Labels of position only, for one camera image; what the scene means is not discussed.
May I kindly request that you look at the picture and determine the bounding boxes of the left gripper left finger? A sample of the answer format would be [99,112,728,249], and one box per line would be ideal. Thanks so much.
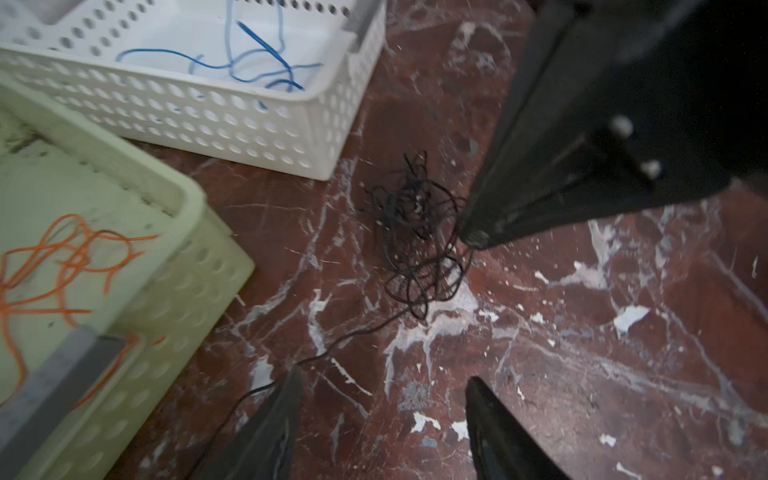
[201,367,304,479]

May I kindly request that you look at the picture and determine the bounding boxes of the orange cable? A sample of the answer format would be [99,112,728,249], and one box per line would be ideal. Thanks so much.
[0,214,162,409]

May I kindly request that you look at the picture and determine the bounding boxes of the black cable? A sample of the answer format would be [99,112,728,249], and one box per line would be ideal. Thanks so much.
[203,149,475,457]

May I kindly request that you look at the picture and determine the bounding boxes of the middle light green basket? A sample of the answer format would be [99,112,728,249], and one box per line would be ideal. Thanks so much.
[1,78,254,479]

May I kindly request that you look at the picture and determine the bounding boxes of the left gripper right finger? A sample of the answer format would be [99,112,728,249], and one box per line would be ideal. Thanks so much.
[465,376,569,480]

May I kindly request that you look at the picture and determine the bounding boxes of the blue cable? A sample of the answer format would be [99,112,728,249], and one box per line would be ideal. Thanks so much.
[115,0,325,94]

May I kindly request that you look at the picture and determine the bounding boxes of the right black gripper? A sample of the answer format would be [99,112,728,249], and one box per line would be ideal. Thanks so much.
[457,1,767,250]

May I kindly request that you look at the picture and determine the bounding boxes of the white perforated plastic basket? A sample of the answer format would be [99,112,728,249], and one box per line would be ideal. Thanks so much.
[1,0,387,180]

